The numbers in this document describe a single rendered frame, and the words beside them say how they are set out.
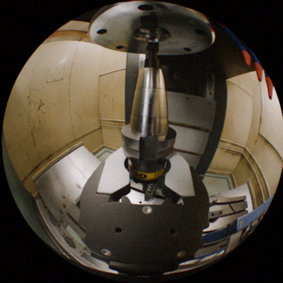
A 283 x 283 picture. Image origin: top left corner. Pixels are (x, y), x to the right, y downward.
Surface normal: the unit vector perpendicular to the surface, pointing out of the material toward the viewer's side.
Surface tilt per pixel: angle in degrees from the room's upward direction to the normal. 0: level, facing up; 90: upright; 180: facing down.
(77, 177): 24
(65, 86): 90
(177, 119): 89
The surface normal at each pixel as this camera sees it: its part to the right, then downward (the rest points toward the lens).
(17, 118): 0.93, 0.19
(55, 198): 0.40, -0.73
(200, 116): -0.38, 0.41
